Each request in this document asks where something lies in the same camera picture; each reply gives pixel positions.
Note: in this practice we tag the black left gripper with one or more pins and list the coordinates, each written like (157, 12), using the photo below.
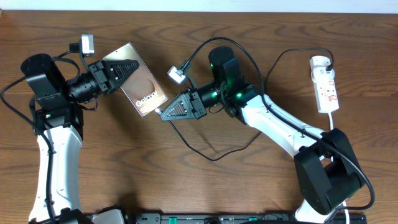
(98, 76)

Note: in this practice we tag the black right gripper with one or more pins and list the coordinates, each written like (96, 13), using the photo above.
(198, 111)

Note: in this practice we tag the Galaxy S25 Ultra smartphone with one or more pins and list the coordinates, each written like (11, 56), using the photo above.
(141, 88)

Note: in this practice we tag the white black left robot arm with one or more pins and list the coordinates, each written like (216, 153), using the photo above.
(57, 109)

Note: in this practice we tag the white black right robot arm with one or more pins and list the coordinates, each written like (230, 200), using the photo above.
(327, 169)

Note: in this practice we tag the white USB charger plug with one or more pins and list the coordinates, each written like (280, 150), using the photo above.
(321, 74)

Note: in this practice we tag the white power strip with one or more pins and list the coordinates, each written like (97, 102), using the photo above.
(325, 92)

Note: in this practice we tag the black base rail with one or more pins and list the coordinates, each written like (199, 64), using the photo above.
(236, 218)

